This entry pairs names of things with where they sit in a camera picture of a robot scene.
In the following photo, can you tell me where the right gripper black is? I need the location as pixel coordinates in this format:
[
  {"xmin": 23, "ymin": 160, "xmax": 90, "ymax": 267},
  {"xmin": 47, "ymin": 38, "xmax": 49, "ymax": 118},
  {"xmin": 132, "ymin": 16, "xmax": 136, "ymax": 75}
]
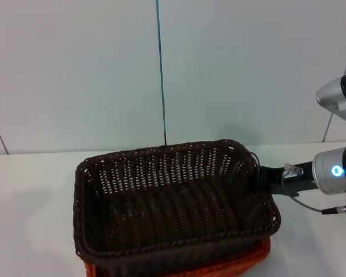
[{"xmin": 249, "ymin": 160, "xmax": 317, "ymax": 199}]

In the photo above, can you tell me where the orange woven plastic basket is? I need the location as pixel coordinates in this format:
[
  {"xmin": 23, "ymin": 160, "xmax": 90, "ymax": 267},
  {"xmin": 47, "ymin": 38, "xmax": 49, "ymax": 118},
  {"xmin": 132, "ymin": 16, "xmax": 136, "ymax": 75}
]
[{"xmin": 82, "ymin": 235, "xmax": 271, "ymax": 277}]

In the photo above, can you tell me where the dark brown woven basket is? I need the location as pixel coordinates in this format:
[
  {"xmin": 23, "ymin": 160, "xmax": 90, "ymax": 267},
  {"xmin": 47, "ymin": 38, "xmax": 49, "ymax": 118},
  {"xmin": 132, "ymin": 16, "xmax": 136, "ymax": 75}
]
[{"xmin": 73, "ymin": 138, "xmax": 282, "ymax": 260}]

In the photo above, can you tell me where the small silver gripper plug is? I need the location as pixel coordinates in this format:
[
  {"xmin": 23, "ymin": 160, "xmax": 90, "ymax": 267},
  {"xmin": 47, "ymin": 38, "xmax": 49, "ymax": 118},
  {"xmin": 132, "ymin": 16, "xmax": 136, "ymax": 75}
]
[{"xmin": 282, "ymin": 163, "xmax": 304, "ymax": 178}]

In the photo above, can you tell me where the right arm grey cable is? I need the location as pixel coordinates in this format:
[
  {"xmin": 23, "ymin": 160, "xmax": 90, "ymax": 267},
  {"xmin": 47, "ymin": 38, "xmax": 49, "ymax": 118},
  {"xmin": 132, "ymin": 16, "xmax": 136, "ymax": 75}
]
[{"xmin": 280, "ymin": 170, "xmax": 341, "ymax": 216}]

